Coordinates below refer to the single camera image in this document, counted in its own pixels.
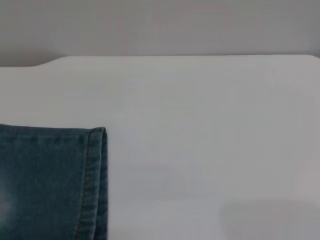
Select blue denim shorts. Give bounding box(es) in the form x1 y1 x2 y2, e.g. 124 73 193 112
0 123 109 240

